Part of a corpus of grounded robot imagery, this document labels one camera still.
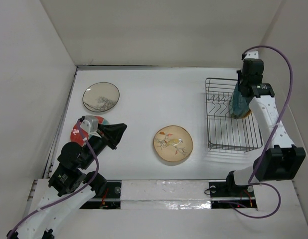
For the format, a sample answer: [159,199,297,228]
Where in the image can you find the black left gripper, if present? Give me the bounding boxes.
[81,122,127,168]

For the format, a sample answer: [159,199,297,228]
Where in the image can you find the dark teal scalloped plate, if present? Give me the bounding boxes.
[229,83,250,119]

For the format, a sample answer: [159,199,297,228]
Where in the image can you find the orange woven wicker plate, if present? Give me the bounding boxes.
[243,110,251,118]

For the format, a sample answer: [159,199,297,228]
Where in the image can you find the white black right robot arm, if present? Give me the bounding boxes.
[225,54,306,196]

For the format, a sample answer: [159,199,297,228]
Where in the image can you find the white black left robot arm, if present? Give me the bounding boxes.
[7,116,127,239]

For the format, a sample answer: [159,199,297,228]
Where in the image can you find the red patterned plate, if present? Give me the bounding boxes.
[70,116,109,146]

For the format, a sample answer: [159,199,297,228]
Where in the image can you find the cream plate with tree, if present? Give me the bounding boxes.
[82,82,120,113]

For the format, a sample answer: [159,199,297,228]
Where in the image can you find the beige plate with bird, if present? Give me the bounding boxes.
[153,125,193,163]

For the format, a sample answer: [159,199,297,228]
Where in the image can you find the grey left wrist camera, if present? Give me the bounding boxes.
[80,116,99,134]

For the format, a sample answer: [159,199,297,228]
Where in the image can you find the metal base rail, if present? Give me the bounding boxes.
[81,180,257,210]

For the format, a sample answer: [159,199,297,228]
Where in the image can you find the dark wire dish rack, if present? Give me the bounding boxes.
[205,78,263,152]

